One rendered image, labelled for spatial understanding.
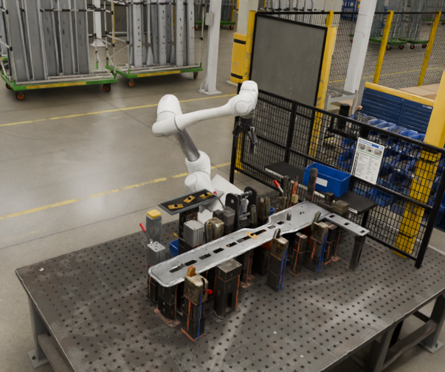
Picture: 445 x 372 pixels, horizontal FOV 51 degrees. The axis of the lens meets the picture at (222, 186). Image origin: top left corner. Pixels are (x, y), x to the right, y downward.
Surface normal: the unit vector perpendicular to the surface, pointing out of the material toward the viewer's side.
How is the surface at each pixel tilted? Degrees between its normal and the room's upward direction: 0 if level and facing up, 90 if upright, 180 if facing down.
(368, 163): 90
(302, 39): 89
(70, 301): 0
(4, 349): 0
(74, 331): 0
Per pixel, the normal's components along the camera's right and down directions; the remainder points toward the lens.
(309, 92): -0.78, 0.24
